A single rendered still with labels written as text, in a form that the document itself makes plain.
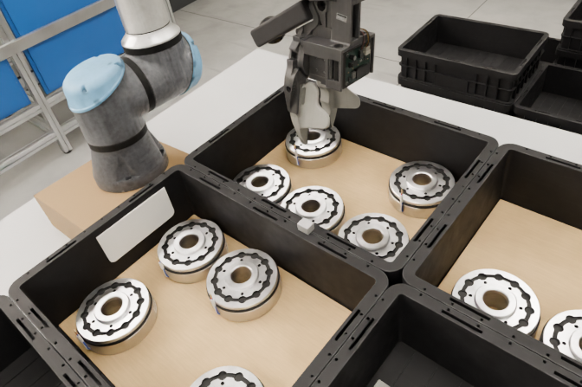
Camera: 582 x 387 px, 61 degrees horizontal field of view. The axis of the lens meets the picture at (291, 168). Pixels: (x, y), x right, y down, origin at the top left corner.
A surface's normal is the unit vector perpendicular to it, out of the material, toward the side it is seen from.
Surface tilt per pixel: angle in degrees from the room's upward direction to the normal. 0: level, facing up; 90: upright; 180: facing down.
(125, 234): 90
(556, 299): 0
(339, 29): 82
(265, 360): 0
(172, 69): 85
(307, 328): 0
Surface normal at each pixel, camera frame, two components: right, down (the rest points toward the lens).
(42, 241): -0.13, -0.75
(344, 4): -0.65, 0.46
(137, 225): 0.75, 0.35
